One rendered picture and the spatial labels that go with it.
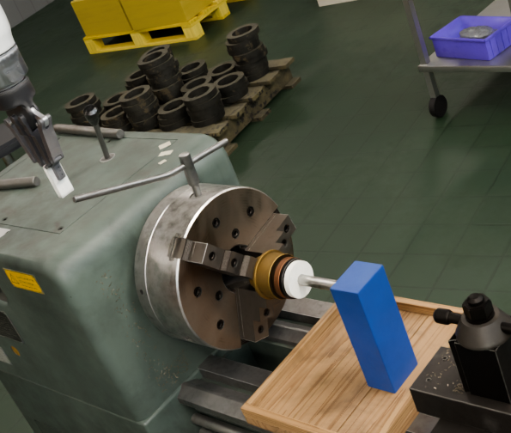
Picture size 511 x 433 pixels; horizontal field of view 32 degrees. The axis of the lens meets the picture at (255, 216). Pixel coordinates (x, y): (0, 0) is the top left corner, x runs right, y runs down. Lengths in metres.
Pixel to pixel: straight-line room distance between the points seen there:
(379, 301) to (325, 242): 2.31
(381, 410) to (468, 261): 1.89
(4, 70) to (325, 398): 0.81
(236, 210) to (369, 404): 0.43
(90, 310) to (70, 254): 0.11
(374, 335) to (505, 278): 1.80
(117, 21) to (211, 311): 6.15
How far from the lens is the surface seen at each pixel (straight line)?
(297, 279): 1.60
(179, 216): 1.65
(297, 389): 1.69
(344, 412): 1.61
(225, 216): 1.67
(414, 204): 3.87
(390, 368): 1.58
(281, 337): 1.89
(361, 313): 1.49
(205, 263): 1.59
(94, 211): 1.76
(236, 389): 1.83
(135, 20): 7.55
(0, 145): 4.40
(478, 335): 1.26
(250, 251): 1.70
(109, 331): 1.73
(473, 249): 3.48
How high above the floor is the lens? 1.93
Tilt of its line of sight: 27 degrees down
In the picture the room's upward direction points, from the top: 23 degrees counter-clockwise
